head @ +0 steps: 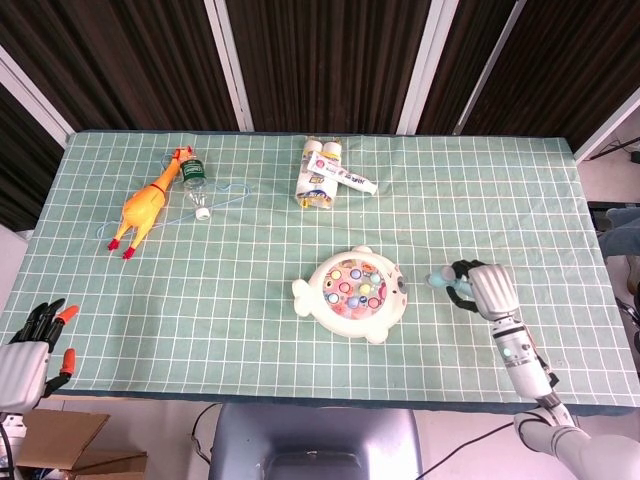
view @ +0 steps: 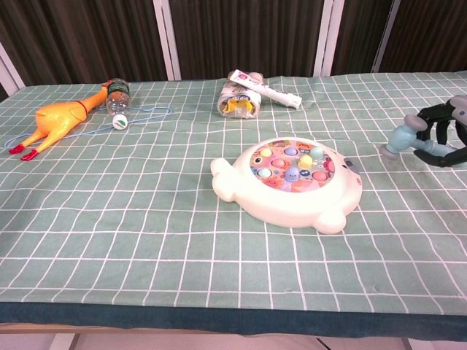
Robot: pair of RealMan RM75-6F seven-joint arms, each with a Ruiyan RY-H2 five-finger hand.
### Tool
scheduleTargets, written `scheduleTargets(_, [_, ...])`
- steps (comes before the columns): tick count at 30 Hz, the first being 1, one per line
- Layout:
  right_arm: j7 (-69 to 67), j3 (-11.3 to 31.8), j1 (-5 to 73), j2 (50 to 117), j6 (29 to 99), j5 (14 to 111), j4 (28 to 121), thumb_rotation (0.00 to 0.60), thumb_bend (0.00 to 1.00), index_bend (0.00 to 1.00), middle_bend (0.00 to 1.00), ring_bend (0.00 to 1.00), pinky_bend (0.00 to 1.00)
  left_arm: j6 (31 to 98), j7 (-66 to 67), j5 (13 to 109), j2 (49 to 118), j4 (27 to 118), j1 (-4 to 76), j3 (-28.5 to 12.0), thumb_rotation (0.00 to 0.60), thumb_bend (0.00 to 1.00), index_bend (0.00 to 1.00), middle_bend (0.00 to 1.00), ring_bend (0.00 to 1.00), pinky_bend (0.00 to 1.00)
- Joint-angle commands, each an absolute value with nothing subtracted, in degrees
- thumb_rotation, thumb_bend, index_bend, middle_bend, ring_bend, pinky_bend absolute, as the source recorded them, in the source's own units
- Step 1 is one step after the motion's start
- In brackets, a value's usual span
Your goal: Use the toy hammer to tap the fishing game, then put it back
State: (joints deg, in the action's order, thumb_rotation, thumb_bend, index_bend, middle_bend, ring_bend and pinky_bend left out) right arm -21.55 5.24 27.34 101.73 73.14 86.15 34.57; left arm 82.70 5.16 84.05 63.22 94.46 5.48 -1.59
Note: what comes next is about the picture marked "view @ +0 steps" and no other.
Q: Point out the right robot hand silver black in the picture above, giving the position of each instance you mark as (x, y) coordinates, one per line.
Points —
(458, 157)

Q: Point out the small teal toy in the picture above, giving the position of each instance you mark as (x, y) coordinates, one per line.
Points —
(399, 138)

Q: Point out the white whack-a-mole toy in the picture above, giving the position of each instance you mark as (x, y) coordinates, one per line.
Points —
(292, 206)

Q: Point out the dark slatted divider panel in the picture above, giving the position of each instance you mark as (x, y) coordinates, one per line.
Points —
(430, 33)
(361, 33)
(80, 36)
(248, 33)

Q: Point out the white toothpaste tube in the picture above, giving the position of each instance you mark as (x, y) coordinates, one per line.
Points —
(273, 93)

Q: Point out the green checked tablecloth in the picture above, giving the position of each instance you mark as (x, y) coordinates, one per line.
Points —
(146, 218)

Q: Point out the clear plastic water bottle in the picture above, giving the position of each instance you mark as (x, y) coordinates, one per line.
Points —
(118, 104)

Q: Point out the yellow rubber chicken toy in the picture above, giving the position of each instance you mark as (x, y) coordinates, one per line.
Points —
(58, 118)

